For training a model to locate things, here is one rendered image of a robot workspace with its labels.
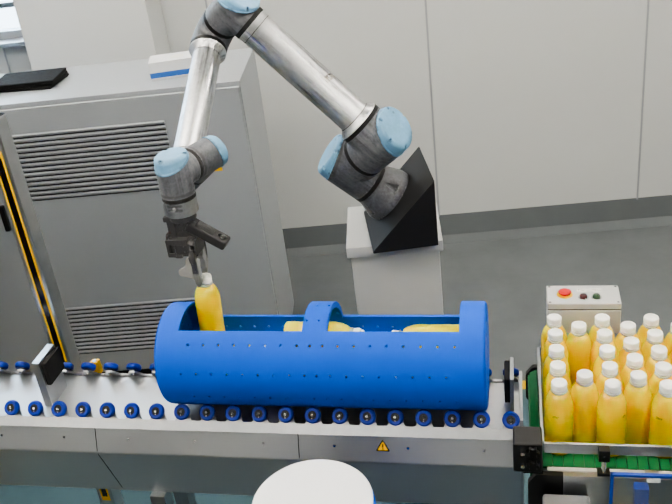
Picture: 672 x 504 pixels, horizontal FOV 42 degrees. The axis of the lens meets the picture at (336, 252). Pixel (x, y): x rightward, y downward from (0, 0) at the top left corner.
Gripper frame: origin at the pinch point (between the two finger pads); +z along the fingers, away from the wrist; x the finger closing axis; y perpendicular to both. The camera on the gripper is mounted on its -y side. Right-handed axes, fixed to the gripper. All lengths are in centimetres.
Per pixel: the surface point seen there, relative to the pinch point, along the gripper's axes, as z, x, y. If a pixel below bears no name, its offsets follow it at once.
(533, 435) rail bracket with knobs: 30, 26, -87
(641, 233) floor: 130, -268, -153
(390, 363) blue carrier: 14, 18, -53
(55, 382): 32, 6, 51
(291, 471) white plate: 26, 45, -31
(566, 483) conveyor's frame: 43, 28, -95
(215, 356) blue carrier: 13.4, 17.7, -6.3
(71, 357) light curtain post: 46, -25, 65
